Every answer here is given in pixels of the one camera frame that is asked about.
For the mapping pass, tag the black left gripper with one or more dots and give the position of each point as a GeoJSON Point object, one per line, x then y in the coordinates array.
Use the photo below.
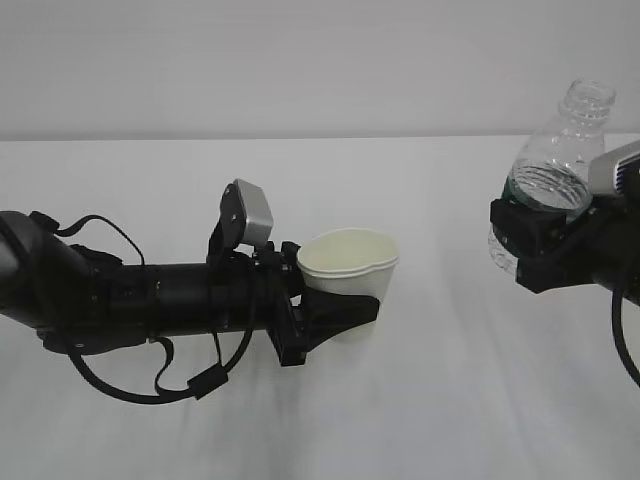
{"type": "Point", "coordinates": [321, 316]}

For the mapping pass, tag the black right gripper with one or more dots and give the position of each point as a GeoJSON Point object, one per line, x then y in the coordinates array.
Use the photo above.
{"type": "Point", "coordinates": [555, 254]}

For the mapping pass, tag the white paper cup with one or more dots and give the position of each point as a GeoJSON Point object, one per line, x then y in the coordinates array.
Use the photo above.
{"type": "Point", "coordinates": [350, 261]}

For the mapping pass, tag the clear green-label water bottle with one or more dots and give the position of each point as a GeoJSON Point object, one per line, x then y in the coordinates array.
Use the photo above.
{"type": "Point", "coordinates": [549, 173]}

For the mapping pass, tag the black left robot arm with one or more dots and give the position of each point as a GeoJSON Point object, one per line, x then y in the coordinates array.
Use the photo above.
{"type": "Point", "coordinates": [101, 304]}

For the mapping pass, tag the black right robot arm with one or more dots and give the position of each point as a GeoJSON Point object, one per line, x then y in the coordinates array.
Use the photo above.
{"type": "Point", "coordinates": [630, 192]}

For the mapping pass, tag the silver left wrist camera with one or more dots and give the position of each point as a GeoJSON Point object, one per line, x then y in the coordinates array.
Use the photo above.
{"type": "Point", "coordinates": [245, 218]}

